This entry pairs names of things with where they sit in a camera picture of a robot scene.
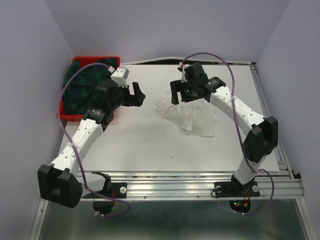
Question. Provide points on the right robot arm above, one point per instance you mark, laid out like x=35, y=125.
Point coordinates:
x=261, y=132

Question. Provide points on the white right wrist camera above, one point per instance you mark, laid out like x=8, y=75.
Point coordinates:
x=181, y=68

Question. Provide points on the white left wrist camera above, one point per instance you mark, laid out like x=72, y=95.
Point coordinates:
x=119, y=76

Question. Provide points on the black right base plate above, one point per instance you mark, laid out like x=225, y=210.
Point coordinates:
x=232, y=189

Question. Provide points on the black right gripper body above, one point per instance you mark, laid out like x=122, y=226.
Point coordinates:
x=188, y=93

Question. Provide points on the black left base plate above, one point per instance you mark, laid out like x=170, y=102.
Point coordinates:
x=115, y=190

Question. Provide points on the white pleated skirt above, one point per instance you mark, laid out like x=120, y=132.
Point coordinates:
x=196, y=117

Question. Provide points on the green plaid skirt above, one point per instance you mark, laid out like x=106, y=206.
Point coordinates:
x=82, y=87

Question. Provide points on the red plastic tray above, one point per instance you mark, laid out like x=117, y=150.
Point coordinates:
x=75, y=87

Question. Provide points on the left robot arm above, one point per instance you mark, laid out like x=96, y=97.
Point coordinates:
x=57, y=181

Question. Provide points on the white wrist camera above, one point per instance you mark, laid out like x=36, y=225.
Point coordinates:
x=181, y=68
x=119, y=76

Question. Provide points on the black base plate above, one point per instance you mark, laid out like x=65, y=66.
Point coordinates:
x=115, y=190
x=232, y=189

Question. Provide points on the aluminium frame rails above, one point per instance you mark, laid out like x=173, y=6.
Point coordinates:
x=170, y=176

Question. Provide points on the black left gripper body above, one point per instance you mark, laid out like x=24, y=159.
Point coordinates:
x=123, y=98

